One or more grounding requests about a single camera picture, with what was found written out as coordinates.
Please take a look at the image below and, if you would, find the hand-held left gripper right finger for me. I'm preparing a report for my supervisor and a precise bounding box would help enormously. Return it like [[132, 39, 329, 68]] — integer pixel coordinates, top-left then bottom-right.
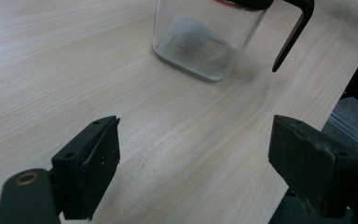
[[268, 114, 358, 218]]

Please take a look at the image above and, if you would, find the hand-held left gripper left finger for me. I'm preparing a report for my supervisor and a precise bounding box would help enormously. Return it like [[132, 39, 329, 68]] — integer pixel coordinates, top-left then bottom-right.
[[49, 115, 121, 221]]

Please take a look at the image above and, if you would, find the glass jar with black lid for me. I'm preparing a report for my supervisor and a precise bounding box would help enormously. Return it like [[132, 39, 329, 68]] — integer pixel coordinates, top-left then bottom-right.
[[151, 0, 315, 83]]

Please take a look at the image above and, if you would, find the metal floor rail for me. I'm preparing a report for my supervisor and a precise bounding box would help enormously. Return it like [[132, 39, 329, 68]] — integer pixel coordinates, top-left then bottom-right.
[[327, 111, 358, 151]]

